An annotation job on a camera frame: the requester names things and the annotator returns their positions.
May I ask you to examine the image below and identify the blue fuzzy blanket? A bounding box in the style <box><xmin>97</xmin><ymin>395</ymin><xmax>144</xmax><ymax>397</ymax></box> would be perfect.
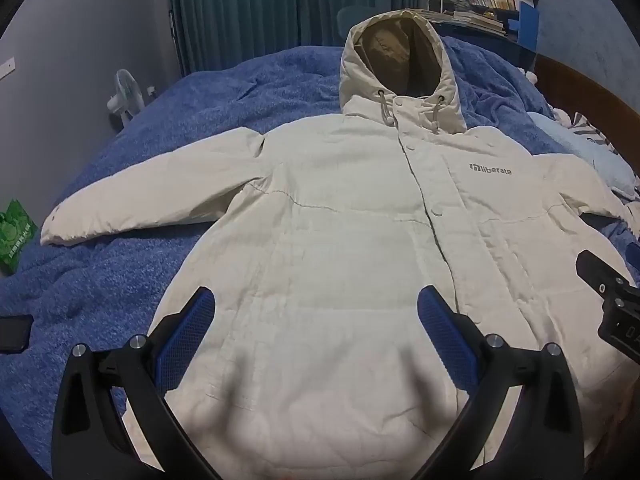
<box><xmin>0</xmin><ymin>35</ymin><xmax>640</xmax><ymax>480</ymax></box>

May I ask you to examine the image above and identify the light blue pillow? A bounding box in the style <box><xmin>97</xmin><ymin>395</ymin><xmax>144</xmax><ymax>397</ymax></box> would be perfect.
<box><xmin>527</xmin><ymin>110</ymin><xmax>639</xmax><ymax>202</ymax></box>

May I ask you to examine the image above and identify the black flat device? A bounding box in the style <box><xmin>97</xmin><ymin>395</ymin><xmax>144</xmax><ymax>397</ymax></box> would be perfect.
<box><xmin>0</xmin><ymin>315</ymin><xmax>34</xmax><ymax>354</ymax></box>

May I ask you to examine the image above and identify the white hooded jacket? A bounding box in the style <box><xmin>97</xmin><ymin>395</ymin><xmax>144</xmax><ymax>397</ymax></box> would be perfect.
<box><xmin>40</xmin><ymin>10</ymin><xmax>640</xmax><ymax>480</ymax></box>

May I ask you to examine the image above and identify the wooden headboard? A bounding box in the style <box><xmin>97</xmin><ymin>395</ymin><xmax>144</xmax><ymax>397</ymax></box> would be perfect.
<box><xmin>532</xmin><ymin>52</ymin><xmax>640</xmax><ymax>128</ymax></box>

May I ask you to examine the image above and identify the blue file box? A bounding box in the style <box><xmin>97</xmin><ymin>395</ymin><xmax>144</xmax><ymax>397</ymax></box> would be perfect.
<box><xmin>505</xmin><ymin>1</ymin><xmax>542</xmax><ymax>51</ymax></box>

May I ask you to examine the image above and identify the green packet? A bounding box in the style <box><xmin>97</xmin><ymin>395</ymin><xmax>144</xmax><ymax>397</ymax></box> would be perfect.
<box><xmin>0</xmin><ymin>199</ymin><xmax>40</xmax><ymax>276</ymax></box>

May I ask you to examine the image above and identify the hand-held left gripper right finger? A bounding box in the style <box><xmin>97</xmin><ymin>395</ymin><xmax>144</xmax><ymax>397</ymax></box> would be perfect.
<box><xmin>417</xmin><ymin>285</ymin><xmax>586</xmax><ymax>480</ymax></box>

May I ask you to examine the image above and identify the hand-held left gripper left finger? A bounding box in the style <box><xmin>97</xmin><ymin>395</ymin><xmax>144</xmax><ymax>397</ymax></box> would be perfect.
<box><xmin>51</xmin><ymin>287</ymin><xmax>226</xmax><ymax>480</ymax></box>

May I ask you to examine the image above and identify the teal chair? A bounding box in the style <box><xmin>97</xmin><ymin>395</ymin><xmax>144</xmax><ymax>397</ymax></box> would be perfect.
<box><xmin>337</xmin><ymin>6</ymin><xmax>382</xmax><ymax>37</ymax></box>

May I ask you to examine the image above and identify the white desk fan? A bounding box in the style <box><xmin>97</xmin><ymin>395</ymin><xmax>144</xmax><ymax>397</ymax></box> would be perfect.
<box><xmin>106</xmin><ymin>69</ymin><xmax>146</xmax><ymax>131</ymax></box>

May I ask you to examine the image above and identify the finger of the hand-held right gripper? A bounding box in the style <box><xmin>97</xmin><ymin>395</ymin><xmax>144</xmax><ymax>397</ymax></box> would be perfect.
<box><xmin>575</xmin><ymin>250</ymin><xmax>637</xmax><ymax>306</ymax></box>

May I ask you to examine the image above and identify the zebra striped pillow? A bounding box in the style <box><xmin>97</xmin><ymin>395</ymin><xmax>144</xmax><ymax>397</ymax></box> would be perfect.
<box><xmin>550</xmin><ymin>107</ymin><xmax>622</xmax><ymax>161</ymax></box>

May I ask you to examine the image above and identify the teal curtain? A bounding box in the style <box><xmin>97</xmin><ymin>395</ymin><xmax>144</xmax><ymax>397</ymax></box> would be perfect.
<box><xmin>167</xmin><ymin>0</ymin><xmax>446</xmax><ymax>78</ymax></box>

